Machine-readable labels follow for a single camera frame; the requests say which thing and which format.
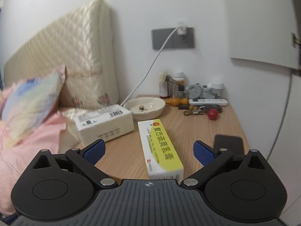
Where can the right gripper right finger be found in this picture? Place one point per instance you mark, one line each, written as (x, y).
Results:
(212, 160)

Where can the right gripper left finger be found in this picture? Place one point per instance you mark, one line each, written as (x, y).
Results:
(84, 161)

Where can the yellow white medicine box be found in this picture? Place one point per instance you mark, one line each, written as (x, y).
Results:
(162, 160)

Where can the black smartphone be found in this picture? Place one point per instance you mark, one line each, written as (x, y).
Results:
(232, 143)

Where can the white tissue pack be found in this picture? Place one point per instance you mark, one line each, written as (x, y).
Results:
(107, 123)

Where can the red ball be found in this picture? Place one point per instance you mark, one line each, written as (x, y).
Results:
(213, 114)

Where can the wooden nightstand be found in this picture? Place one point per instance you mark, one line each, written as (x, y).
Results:
(124, 158)

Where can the bunch of keys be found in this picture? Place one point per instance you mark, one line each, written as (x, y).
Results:
(199, 110)

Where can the floral cream bedsheet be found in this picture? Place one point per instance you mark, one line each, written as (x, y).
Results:
(69, 138)

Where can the white remote control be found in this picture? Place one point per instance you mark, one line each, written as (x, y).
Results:
(202, 102)

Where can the orange gourd ornament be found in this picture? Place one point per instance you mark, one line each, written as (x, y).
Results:
(177, 101)

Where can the grey cloth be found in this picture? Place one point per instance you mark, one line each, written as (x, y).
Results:
(194, 91)

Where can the pink blanket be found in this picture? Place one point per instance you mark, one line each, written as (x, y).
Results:
(15, 159)

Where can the white round device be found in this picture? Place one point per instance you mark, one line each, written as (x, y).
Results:
(215, 88)

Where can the cream ceramic dish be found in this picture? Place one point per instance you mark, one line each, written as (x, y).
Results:
(145, 108)

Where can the pastel rainbow pillow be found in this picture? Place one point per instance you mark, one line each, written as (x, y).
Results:
(27, 104)

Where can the white cap pill bottle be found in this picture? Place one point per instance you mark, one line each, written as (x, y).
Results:
(178, 76)

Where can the cream quilted headboard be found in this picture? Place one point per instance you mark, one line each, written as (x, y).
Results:
(82, 41)

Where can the white charger plug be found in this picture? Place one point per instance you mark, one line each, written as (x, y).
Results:
(181, 29)

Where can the metal door hinge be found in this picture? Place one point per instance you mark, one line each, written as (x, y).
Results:
(296, 40)

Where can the white cabinet door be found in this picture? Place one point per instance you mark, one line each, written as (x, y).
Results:
(263, 31)

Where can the grey wall socket panel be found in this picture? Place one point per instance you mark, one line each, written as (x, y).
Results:
(158, 37)

